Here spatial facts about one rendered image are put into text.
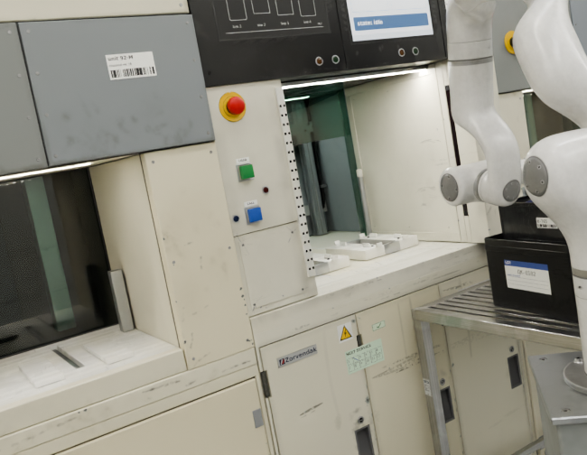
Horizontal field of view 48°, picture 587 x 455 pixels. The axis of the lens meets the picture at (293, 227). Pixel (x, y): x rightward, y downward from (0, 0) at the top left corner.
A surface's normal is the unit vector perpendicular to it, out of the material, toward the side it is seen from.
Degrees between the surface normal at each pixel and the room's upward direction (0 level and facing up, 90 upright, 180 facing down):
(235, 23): 90
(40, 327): 90
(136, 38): 90
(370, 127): 90
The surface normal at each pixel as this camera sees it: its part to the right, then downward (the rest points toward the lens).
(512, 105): 0.53, 0.01
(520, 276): -0.90, 0.21
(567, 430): -0.22, 0.16
